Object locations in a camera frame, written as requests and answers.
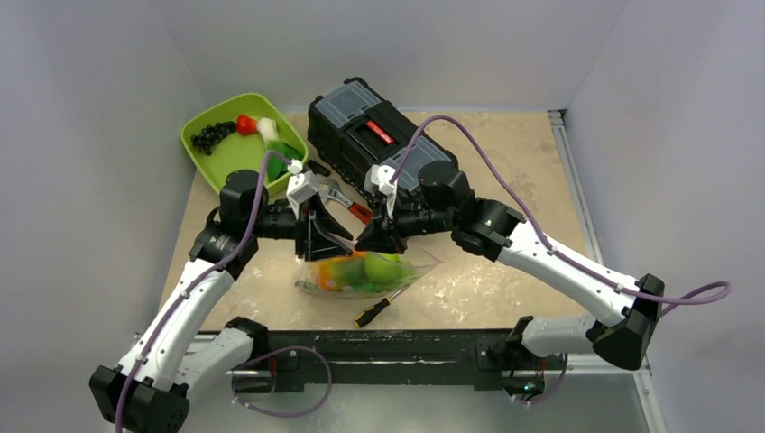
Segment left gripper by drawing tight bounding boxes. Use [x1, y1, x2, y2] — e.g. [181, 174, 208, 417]
[247, 190, 352, 260]

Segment toy green apple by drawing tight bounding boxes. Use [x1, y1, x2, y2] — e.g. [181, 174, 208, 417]
[364, 252, 401, 283]

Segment clear zip top bag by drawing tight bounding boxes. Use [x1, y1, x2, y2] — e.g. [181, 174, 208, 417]
[294, 247, 441, 299]

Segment toy mango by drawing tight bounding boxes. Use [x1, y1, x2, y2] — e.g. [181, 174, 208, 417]
[314, 256, 366, 291]

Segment toy green bean pod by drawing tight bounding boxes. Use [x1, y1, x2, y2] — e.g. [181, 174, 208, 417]
[329, 278, 416, 299]

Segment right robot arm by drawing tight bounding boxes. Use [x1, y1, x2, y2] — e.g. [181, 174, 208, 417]
[355, 161, 665, 371]

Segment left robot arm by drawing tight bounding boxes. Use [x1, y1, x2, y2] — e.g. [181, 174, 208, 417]
[89, 170, 351, 432]

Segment black hammer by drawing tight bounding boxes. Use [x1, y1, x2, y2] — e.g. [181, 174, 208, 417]
[306, 160, 331, 177]

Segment yellow black screwdriver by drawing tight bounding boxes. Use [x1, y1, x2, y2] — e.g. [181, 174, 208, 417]
[354, 289, 405, 328]

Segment toy green leaf vegetable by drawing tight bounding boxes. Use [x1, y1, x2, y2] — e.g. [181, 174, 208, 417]
[256, 116, 306, 183]

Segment black toolbox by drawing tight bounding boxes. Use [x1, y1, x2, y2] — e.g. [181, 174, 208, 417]
[307, 76, 461, 205]

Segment green plastic bin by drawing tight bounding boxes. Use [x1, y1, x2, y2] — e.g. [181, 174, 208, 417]
[180, 93, 309, 192]

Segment toy red strawberry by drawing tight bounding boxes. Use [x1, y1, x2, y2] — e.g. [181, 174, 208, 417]
[235, 115, 258, 135]

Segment toy black grapes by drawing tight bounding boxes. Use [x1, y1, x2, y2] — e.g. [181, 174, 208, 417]
[190, 121, 236, 156]

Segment adjustable wrench red handle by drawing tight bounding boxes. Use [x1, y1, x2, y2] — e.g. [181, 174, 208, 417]
[318, 178, 373, 225]

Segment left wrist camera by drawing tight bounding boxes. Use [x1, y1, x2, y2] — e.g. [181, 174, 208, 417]
[286, 159, 319, 219]

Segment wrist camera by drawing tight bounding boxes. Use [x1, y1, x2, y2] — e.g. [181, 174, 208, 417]
[364, 164, 398, 218]
[286, 159, 319, 219]

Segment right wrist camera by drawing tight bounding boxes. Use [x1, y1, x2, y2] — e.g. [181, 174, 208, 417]
[364, 164, 398, 218]

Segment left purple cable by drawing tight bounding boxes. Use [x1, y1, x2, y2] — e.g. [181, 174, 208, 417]
[115, 149, 298, 433]

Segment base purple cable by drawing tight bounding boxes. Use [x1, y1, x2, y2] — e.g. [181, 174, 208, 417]
[231, 345, 334, 419]

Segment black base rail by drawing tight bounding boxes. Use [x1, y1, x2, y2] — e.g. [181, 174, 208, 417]
[230, 329, 564, 396]

